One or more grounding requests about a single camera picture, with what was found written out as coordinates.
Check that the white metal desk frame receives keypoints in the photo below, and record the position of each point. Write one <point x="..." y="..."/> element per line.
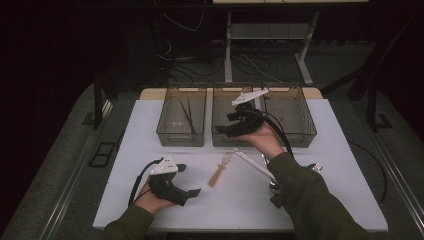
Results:
<point x="228" y="50"/>

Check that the metal floor rail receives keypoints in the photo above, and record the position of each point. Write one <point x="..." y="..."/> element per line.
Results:
<point x="401" y="186"/>
<point x="66" y="196"/>

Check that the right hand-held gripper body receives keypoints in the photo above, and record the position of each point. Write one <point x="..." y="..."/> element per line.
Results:
<point x="250" y="120"/>

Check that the person's left hand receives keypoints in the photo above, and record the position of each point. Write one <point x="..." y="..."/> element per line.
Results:
<point x="150" y="203"/>

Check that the person's right hand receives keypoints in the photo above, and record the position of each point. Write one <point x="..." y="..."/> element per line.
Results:
<point x="265" y="141"/>

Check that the black metal stand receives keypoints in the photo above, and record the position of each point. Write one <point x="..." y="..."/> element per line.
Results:
<point x="371" y="110"/>
<point x="97" y="100"/>

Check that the smoky clear plastic bin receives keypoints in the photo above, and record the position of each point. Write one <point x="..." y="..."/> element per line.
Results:
<point x="221" y="110"/>
<point x="300" y="113"/>
<point x="173" y="140"/>

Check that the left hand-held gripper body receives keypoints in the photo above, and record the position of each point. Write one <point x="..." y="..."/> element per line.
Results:
<point x="165" y="186"/>

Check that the white chopstick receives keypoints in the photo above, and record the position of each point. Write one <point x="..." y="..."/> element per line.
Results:
<point x="248" y="159"/>
<point x="250" y="164"/>

